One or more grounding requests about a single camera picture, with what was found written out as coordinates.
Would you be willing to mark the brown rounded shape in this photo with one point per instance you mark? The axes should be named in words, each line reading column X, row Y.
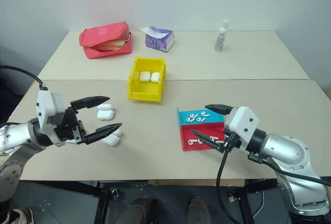
column 139, row 209
column 197, row 208

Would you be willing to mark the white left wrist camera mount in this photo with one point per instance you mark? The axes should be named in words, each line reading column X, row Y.
column 45, row 105

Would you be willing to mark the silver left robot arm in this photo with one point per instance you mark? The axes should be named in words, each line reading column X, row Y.
column 15, row 136

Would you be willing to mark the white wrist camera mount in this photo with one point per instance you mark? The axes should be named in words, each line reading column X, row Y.
column 45, row 105
column 241, row 123

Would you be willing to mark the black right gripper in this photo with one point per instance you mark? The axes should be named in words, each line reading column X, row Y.
column 232, row 141

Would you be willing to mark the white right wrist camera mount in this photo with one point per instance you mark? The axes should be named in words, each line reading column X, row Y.
column 241, row 123

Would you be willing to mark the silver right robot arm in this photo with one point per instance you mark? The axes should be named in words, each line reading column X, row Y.
column 289, row 151

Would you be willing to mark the yellow plastic bin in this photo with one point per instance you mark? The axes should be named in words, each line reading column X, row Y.
column 141, row 90

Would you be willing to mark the black table frame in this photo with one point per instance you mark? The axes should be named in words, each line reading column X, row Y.
column 103, row 203

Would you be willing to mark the red plastic tray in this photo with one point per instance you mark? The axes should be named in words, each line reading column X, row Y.
column 188, row 132

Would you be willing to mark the beige item inside pouch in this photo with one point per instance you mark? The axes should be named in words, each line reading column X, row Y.
column 113, row 45

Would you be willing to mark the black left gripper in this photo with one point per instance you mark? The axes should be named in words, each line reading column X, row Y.
column 71, row 128

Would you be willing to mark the purple tissue pack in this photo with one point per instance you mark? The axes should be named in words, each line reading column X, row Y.
column 157, row 40

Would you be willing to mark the white spray bottle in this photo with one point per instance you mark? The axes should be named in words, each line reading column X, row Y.
column 220, row 39

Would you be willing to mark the red fabric pouch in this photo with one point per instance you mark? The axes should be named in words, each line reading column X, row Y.
column 103, row 33

